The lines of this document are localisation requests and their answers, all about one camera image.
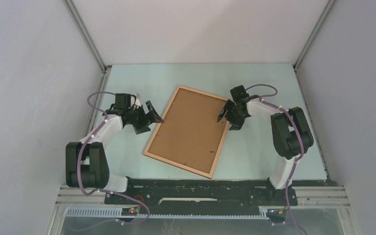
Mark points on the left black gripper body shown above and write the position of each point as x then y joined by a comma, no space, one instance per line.
138,118

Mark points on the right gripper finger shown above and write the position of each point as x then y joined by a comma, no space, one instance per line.
236,124
225,110

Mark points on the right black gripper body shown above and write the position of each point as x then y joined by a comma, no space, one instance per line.
232,113

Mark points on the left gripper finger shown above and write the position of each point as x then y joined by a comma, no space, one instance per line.
141,129
152,115

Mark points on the light wooden picture frame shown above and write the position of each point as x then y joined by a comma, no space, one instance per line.
218,152

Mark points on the brown cardboard backing board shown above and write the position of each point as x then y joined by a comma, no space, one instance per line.
188,129

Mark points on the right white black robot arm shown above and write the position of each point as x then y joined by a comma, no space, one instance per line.
291,133

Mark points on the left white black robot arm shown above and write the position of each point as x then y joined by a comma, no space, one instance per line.
86,161

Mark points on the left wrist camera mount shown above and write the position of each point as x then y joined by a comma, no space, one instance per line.
137,102

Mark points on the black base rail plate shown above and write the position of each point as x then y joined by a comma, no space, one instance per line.
208,197

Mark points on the white toothed cable duct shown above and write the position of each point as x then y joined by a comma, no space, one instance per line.
105,212

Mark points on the left aluminium corner post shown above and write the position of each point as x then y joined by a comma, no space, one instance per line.
76,17

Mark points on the aluminium corner post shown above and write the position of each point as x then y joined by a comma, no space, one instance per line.
315,31
76,17

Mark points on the right aluminium corner post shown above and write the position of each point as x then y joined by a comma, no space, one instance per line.
315,31

